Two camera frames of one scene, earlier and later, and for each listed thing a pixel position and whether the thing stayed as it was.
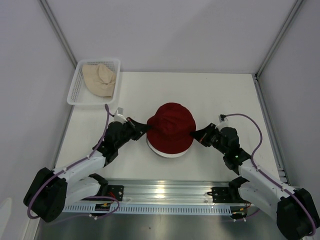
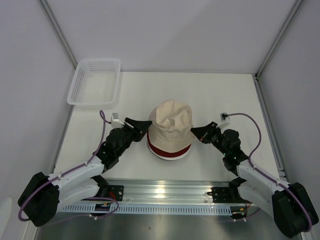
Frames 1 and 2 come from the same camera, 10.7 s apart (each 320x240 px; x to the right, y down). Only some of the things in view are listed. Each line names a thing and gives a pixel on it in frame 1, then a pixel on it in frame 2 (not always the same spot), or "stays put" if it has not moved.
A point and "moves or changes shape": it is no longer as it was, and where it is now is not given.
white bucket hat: x=164 y=154 moves or changes shape
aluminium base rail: x=170 y=191 stays put
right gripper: x=203 y=135 stays put
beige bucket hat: x=100 y=80 -> x=170 y=129
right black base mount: x=225 y=195 stays put
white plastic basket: x=80 y=94 stays put
